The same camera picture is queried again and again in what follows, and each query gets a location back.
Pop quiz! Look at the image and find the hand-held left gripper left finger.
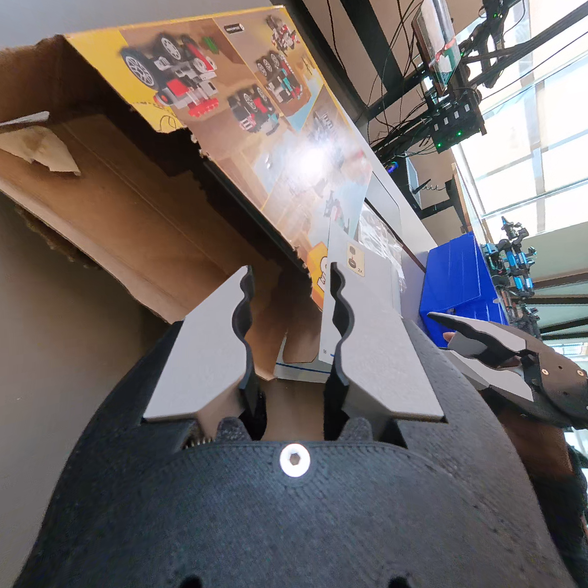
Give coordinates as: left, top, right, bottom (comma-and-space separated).
143, 266, 266, 439

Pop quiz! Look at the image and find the black metal frame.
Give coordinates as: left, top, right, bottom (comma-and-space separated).
271, 0, 405, 125

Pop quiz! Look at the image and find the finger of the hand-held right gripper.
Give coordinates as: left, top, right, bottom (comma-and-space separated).
427, 312, 536, 367
452, 350, 537, 406

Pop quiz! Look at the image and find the yellow toy brick box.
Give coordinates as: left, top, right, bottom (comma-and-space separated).
0, 9, 374, 442

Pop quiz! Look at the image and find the person's right forearm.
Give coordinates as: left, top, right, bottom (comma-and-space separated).
540, 443, 588, 588

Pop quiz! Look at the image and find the clear plastic bag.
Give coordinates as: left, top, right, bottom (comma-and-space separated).
358, 202, 408, 292

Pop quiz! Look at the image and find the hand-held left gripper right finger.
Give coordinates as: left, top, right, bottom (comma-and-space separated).
324, 262, 449, 440

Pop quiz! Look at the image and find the building instruction booklet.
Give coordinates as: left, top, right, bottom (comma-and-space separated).
275, 225, 405, 383

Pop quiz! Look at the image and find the hanging flat monitor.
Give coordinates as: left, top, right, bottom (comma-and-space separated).
410, 0, 462, 96

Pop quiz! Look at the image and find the blue plastic bin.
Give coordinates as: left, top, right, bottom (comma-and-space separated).
419, 231, 511, 350

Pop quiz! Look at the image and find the person's right hand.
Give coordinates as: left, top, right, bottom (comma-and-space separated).
482, 390, 576, 484

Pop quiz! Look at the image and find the bundle of black cables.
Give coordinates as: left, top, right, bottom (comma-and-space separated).
322, 0, 460, 161

